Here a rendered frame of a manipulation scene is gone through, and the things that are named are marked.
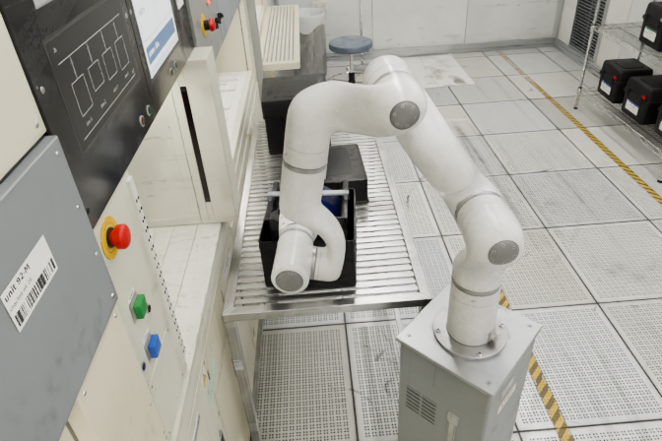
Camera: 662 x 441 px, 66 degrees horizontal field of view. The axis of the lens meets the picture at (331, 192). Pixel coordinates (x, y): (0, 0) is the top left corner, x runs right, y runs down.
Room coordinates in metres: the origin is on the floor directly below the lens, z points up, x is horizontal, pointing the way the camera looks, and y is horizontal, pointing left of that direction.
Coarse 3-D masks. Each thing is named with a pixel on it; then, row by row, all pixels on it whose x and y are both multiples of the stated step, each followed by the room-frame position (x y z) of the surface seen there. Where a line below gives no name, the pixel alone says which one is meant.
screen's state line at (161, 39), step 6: (168, 24) 1.24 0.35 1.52; (162, 30) 1.17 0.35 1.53; (168, 30) 1.23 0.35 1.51; (174, 30) 1.28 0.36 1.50; (156, 36) 1.11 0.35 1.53; (162, 36) 1.16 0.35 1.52; (168, 36) 1.21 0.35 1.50; (156, 42) 1.10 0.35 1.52; (162, 42) 1.15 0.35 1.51; (150, 48) 1.05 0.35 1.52; (156, 48) 1.09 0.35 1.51; (162, 48) 1.13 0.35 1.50; (150, 54) 1.04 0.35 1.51; (156, 54) 1.08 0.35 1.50; (150, 60) 1.03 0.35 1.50
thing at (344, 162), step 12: (336, 156) 1.75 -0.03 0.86; (348, 156) 1.75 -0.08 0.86; (360, 156) 1.74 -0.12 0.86; (336, 168) 1.65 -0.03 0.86; (348, 168) 1.65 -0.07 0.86; (360, 168) 1.64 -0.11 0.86; (324, 180) 1.58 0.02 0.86; (336, 180) 1.57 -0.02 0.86; (348, 180) 1.57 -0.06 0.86; (360, 180) 1.57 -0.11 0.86; (360, 192) 1.56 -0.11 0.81
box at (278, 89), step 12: (264, 84) 2.18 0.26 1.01; (276, 84) 2.17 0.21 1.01; (288, 84) 2.16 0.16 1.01; (300, 84) 2.15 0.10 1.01; (312, 84) 2.14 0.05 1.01; (264, 96) 2.03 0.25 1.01; (276, 96) 2.02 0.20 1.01; (288, 96) 2.01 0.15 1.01; (264, 108) 1.98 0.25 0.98; (276, 108) 1.98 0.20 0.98; (288, 108) 1.98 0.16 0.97; (276, 120) 1.98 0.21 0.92; (276, 132) 1.98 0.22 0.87; (276, 144) 1.98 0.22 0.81
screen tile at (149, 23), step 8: (136, 0) 1.04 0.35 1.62; (144, 0) 1.09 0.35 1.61; (152, 0) 1.14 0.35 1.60; (136, 8) 1.03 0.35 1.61; (152, 8) 1.13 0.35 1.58; (144, 16) 1.06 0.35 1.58; (152, 16) 1.12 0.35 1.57; (144, 24) 1.05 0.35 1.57; (152, 24) 1.11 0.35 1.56; (144, 32) 1.04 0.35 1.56; (152, 32) 1.09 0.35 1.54; (144, 40) 1.03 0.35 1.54
